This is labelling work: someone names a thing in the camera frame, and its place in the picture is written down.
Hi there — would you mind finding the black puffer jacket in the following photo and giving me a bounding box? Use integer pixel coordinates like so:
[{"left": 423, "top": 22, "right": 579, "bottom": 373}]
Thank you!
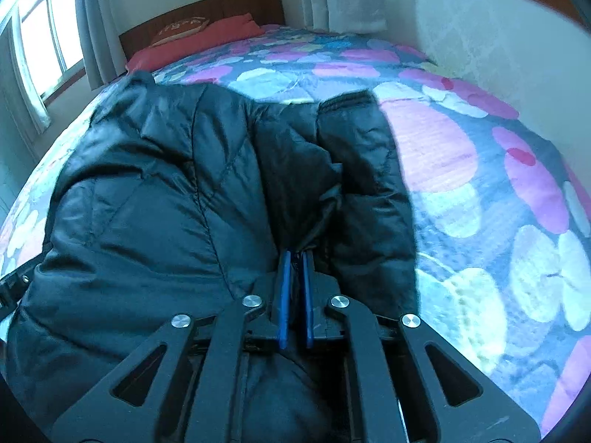
[{"left": 7, "top": 70, "right": 421, "bottom": 443}]

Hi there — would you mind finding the window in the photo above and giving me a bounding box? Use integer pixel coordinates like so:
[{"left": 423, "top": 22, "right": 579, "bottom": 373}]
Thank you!
[{"left": 0, "top": 0, "right": 86, "bottom": 102}]

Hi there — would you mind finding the patterned red cushion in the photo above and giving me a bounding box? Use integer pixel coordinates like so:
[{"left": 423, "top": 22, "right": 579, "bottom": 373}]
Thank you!
[{"left": 150, "top": 16, "right": 211, "bottom": 47}]

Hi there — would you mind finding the red pillow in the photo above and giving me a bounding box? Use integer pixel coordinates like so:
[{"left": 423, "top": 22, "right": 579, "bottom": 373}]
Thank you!
[{"left": 126, "top": 13, "right": 266, "bottom": 73}]

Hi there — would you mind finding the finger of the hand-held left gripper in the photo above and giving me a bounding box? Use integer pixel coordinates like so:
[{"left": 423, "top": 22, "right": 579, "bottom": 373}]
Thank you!
[{"left": 0, "top": 265, "right": 38, "bottom": 321}]

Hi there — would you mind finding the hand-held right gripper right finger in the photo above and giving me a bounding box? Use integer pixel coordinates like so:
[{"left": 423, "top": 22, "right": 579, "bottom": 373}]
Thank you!
[{"left": 301, "top": 251, "right": 541, "bottom": 443}]

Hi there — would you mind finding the brown wooden headboard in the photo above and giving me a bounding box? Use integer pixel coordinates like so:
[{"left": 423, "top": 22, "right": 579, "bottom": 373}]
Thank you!
[{"left": 119, "top": 0, "right": 286, "bottom": 58}]

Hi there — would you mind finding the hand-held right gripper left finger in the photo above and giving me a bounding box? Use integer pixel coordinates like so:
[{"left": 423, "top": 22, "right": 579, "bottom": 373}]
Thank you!
[{"left": 51, "top": 250, "right": 293, "bottom": 443}]

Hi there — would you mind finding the floral bedspread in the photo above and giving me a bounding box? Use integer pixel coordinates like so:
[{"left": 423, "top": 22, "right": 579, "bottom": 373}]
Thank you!
[{"left": 0, "top": 23, "right": 591, "bottom": 439}]

